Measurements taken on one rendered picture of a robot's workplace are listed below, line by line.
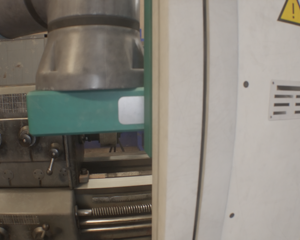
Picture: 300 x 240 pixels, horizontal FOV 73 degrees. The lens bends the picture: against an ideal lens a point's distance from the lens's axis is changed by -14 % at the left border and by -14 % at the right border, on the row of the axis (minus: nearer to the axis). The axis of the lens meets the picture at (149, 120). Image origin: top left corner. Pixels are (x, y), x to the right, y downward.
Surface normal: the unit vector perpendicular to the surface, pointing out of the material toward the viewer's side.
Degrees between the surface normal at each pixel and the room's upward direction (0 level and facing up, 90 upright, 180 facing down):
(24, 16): 140
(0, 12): 124
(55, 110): 90
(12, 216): 90
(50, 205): 32
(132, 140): 90
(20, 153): 90
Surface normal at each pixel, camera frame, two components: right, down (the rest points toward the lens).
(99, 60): 0.28, -0.16
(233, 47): 0.25, 0.18
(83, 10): 0.02, 0.19
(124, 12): 0.75, 0.13
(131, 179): 0.12, -0.69
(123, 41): 0.66, -0.21
